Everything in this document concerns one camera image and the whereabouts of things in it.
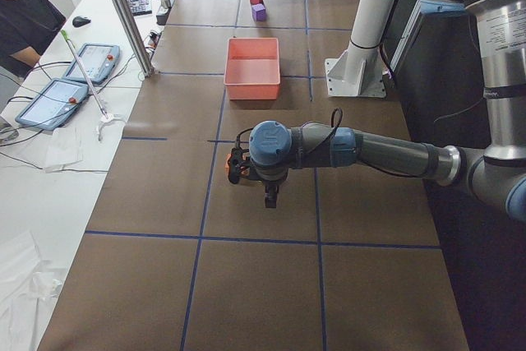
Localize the white reacher grabber stick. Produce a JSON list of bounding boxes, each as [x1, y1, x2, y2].
[[60, 29, 126, 142]]

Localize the pink plastic bin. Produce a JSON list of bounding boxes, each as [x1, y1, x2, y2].
[[224, 38, 281, 100]]

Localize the black camera cable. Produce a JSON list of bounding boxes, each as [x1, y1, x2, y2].
[[235, 107, 432, 179]]

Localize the orange foam block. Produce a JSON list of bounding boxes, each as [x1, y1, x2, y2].
[[225, 154, 249, 176]]

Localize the white paper sheet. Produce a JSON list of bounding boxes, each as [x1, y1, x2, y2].
[[43, 127, 83, 173]]

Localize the person in black shirt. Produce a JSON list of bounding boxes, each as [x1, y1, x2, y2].
[[1, 0, 67, 78]]

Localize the crumpled white cloth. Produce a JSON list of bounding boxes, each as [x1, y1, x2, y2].
[[1, 231, 67, 350]]

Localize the aluminium frame post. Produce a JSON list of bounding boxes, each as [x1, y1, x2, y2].
[[112, 0, 154, 77]]

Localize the far teach pendant tablet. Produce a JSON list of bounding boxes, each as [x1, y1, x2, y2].
[[77, 43, 121, 86]]

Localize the purple foam block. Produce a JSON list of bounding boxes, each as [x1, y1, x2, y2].
[[251, 3, 267, 22]]

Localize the teach pendant tablet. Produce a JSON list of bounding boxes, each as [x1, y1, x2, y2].
[[77, 43, 121, 86], [15, 78, 88, 131]]

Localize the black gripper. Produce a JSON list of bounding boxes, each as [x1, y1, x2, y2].
[[251, 165, 288, 208]]

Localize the black computer mouse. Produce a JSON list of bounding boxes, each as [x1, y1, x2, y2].
[[72, 16, 91, 28]]

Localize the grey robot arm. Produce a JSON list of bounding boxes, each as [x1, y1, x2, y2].
[[226, 0, 525, 221]]

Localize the near teach pendant tablet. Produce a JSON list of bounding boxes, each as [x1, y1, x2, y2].
[[15, 78, 88, 131]]

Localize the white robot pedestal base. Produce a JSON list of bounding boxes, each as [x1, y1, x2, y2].
[[325, 0, 395, 98]]

